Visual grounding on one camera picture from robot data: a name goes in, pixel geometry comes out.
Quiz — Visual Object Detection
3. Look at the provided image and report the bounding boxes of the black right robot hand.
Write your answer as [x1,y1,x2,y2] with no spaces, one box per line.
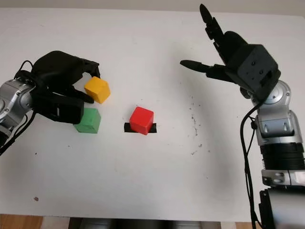
[180,4,253,96]

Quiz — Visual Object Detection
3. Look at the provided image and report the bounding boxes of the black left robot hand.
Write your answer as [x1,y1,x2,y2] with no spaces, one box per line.
[30,50,100,104]

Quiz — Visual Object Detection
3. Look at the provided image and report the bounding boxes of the yellow wooden block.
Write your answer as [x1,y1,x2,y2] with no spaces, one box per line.
[84,76,112,104]

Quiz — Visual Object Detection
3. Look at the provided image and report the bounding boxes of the green wooden block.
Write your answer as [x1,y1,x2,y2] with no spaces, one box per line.
[73,107,102,134]

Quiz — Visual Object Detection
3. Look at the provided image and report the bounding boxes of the red wooden block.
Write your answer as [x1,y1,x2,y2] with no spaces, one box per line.
[129,106,154,135]

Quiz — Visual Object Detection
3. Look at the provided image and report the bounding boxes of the black tape strip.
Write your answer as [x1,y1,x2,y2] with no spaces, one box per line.
[123,122,157,134]

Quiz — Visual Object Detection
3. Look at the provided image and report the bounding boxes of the dark robot torso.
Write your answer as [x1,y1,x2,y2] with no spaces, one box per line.
[69,217,253,229]

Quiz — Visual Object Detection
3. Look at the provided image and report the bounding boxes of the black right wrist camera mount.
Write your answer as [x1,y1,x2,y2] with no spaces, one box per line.
[238,44,281,102]

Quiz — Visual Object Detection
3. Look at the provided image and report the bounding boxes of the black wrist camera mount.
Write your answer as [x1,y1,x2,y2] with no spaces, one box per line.
[35,92,84,125]
[238,44,281,102]

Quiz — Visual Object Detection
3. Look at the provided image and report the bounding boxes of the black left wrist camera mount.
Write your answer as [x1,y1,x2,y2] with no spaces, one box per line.
[35,92,84,125]

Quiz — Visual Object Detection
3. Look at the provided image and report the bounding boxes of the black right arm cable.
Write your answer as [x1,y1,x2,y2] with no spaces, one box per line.
[240,100,265,229]

